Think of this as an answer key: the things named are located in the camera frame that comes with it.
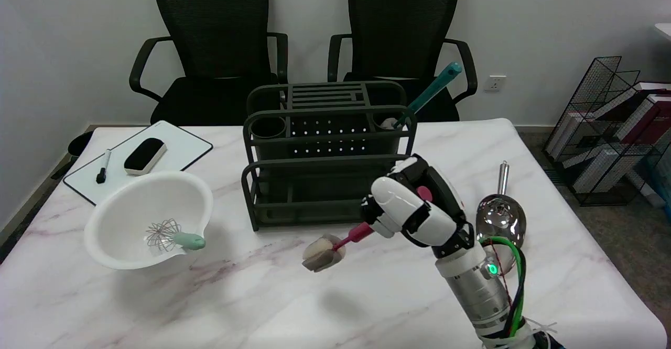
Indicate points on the black whiteboard marker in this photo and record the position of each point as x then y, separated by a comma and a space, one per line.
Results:
103, 167

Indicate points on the dark red book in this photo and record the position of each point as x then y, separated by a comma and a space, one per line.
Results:
647, 113

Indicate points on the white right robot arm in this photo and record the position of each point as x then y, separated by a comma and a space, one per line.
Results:
479, 294

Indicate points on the white book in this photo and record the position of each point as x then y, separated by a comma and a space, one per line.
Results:
592, 168

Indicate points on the black whiteboard eraser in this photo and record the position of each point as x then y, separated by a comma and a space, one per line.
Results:
145, 155

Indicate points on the shiny metal scoop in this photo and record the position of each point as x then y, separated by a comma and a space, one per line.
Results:
500, 218

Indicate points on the white wall socket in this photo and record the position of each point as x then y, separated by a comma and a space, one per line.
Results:
494, 83

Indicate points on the pink sponge bottle brush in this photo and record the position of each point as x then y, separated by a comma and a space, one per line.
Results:
335, 245

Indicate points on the dark green kitchen storage rack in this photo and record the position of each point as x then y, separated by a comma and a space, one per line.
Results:
314, 155

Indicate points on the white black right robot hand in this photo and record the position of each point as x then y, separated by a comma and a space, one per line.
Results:
414, 207

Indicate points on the white mixing bowl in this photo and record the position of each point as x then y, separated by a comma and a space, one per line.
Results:
141, 218

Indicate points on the black mesh office chair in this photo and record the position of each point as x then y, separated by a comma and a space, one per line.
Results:
209, 40
403, 24

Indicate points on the small whiteboard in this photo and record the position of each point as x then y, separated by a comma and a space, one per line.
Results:
173, 155

